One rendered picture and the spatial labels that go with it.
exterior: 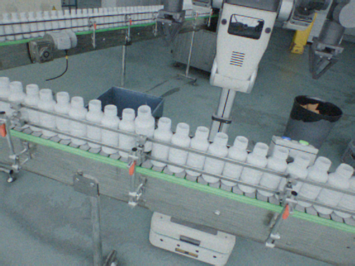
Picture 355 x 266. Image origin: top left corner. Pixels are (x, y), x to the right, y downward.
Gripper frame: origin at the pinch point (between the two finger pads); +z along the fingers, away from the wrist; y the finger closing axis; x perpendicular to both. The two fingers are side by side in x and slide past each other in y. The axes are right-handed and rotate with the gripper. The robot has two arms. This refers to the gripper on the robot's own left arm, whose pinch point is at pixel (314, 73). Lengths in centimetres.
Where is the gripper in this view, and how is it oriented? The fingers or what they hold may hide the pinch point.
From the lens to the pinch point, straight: 88.6
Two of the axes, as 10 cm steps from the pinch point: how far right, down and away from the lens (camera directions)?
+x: -9.5, -2.7, 1.6
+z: -1.4, 8.3, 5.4
